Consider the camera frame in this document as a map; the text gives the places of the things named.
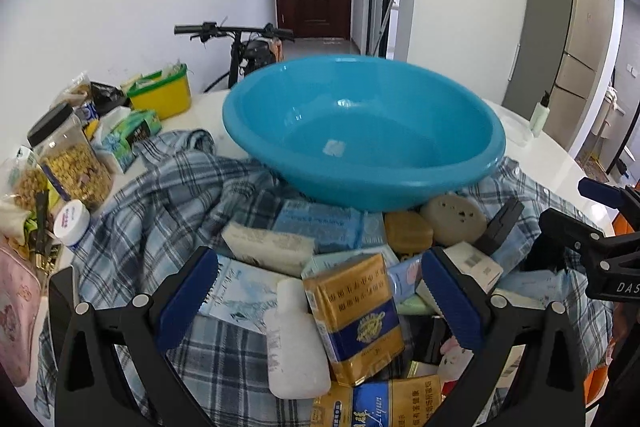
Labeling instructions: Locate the cream barcode box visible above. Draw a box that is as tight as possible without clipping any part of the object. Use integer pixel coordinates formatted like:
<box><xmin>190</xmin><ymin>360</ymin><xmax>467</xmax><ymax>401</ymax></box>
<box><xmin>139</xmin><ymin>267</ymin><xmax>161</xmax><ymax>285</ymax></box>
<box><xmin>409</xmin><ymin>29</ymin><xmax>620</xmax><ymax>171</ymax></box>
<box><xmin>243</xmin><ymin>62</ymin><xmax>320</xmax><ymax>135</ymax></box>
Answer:
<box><xmin>444</xmin><ymin>242</ymin><xmax>503</xmax><ymax>294</ymax></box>

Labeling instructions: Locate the white plastic bottle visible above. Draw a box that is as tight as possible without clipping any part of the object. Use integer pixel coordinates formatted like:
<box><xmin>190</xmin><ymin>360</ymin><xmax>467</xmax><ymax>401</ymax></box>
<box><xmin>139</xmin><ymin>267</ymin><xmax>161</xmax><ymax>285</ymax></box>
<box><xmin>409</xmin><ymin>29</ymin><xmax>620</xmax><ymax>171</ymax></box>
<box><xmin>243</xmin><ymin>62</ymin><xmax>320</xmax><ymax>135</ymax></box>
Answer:
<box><xmin>264</xmin><ymin>277</ymin><xmax>331</xmax><ymax>400</ymax></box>

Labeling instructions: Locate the gold cigarette pack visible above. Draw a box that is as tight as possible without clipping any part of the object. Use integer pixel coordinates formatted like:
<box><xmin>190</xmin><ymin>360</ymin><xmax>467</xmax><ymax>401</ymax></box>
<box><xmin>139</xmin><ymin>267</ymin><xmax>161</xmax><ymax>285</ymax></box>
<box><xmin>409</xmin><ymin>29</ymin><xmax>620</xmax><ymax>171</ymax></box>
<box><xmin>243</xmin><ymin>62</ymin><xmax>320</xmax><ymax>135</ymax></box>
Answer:
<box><xmin>303</xmin><ymin>254</ymin><xmax>405</xmax><ymax>386</ymax></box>

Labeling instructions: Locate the white pink-bow plush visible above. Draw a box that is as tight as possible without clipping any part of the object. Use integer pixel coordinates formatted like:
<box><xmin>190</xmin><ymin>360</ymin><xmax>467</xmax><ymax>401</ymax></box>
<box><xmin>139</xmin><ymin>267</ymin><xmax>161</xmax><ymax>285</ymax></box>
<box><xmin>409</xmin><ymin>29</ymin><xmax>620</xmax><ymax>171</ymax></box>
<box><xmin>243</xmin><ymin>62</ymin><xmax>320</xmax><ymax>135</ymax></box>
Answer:
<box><xmin>437</xmin><ymin>337</ymin><xmax>474</xmax><ymax>395</ymax></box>

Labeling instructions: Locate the clear plastic lid tray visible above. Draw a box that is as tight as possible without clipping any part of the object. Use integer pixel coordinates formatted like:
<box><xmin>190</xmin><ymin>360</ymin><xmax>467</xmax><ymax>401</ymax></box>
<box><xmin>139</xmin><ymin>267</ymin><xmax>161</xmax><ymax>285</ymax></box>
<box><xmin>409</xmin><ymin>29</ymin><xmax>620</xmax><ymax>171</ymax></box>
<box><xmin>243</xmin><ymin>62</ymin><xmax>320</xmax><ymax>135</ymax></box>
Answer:
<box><xmin>499</xmin><ymin>115</ymin><xmax>534</xmax><ymax>148</ymax></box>

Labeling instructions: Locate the green pump lotion bottle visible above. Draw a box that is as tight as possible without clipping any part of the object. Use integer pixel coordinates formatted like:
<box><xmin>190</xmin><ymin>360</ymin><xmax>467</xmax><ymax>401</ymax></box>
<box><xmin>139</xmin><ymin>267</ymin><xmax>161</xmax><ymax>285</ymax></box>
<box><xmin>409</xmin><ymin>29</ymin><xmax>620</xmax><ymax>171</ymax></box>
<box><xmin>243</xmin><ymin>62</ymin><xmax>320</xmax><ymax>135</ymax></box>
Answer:
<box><xmin>529</xmin><ymin>91</ymin><xmax>550</xmax><ymax>138</ymax></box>

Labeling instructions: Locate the pink pouch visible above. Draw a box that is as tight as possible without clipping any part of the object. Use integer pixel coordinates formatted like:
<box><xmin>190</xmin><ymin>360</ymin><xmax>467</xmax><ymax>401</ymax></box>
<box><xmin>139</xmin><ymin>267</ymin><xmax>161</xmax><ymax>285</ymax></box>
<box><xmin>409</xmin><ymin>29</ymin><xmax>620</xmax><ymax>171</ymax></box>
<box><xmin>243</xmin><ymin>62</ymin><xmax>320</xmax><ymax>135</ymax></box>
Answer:
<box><xmin>0</xmin><ymin>237</ymin><xmax>41</xmax><ymax>388</ymax></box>

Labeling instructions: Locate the red white cigarette carton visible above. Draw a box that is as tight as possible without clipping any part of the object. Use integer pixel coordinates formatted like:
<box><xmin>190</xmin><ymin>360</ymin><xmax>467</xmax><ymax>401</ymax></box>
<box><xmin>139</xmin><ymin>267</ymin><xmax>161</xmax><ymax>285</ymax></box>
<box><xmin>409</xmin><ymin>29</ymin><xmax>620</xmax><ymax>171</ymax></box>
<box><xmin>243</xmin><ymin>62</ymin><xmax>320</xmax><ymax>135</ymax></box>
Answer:
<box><xmin>310</xmin><ymin>375</ymin><xmax>442</xmax><ymax>427</ymax></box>

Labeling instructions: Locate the amber soap bar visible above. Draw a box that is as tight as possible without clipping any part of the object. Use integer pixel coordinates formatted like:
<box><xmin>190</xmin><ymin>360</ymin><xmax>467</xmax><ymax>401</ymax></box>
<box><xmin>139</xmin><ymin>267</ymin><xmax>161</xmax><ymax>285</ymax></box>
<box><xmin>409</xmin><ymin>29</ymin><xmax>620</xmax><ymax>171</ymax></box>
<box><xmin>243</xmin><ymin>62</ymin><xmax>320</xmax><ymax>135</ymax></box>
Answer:
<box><xmin>384</xmin><ymin>211</ymin><xmax>434</xmax><ymax>256</ymax></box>

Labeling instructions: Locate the gold grey refrigerator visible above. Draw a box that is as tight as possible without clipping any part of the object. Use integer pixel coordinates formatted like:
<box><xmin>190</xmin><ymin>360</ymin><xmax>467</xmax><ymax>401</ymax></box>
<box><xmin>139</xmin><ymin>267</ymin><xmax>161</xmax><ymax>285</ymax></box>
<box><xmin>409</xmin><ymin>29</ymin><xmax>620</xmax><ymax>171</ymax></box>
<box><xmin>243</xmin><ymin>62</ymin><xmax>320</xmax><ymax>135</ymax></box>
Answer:
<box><xmin>502</xmin><ymin>0</ymin><xmax>614</xmax><ymax>150</ymax></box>

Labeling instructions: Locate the white blue cream jar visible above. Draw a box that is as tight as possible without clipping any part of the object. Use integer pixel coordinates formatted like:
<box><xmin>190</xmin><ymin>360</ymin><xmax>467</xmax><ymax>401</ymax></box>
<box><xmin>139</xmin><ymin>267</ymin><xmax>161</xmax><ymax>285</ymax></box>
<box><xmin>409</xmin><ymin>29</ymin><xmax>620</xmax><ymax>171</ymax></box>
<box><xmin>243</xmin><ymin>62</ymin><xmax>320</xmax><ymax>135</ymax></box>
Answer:
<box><xmin>53</xmin><ymin>199</ymin><xmax>91</xmax><ymax>247</ymax></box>

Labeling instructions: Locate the black-lid cereal jar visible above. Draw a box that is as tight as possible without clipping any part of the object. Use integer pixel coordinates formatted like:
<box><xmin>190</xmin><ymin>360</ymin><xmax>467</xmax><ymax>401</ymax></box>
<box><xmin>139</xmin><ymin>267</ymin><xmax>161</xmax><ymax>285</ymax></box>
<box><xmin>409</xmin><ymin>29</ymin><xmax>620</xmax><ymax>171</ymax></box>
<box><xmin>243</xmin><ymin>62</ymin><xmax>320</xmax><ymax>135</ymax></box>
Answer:
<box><xmin>27</xmin><ymin>102</ymin><xmax>113</xmax><ymax>211</ymax></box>

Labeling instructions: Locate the blue wet wipes pack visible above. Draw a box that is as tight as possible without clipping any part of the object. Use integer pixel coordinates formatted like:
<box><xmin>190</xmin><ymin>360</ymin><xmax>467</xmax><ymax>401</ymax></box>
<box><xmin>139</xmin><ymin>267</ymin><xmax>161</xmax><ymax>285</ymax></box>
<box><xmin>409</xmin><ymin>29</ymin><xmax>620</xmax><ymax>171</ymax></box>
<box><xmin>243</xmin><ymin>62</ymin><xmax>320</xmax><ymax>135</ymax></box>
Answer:
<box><xmin>272</xmin><ymin>199</ymin><xmax>386</xmax><ymax>254</ymax></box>

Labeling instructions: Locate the blue plastic basin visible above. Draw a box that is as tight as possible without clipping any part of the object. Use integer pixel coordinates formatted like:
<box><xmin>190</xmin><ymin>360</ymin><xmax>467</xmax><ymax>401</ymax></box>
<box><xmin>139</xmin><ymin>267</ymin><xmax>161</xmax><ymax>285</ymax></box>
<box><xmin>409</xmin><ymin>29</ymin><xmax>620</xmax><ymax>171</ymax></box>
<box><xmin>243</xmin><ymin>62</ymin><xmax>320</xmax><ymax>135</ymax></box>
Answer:
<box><xmin>222</xmin><ymin>55</ymin><xmax>506</xmax><ymax>211</ymax></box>

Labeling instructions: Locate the yellow green-rimmed bucket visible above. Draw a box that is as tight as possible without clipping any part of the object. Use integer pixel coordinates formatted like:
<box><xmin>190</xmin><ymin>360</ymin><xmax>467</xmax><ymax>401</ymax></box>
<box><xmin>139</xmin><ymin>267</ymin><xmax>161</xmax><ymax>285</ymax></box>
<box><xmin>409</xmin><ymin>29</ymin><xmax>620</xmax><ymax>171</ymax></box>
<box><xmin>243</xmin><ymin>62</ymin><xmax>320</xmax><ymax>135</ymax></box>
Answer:
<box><xmin>126</xmin><ymin>62</ymin><xmax>192</xmax><ymax>120</ymax></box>

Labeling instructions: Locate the mop with metal pole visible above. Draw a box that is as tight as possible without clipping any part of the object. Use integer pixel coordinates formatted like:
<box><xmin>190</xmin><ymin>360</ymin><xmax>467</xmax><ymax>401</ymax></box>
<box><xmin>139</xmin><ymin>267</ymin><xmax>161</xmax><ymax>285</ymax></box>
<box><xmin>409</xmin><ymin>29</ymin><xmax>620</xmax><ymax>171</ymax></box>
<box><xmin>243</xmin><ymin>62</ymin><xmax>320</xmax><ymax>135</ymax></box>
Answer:
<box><xmin>373</xmin><ymin>0</ymin><xmax>395</xmax><ymax>57</ymax></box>

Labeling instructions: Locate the black bicycle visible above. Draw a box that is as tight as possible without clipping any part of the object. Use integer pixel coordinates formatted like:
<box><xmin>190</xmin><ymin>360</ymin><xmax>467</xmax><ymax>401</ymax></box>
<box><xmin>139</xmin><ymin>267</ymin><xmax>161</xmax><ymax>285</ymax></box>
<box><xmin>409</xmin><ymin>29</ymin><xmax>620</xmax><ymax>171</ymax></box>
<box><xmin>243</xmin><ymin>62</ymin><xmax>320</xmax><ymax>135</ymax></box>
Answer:
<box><xmin>174</xmin><ymin>22</ymin><xmax>295</xmax><ymax>92</ymax></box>

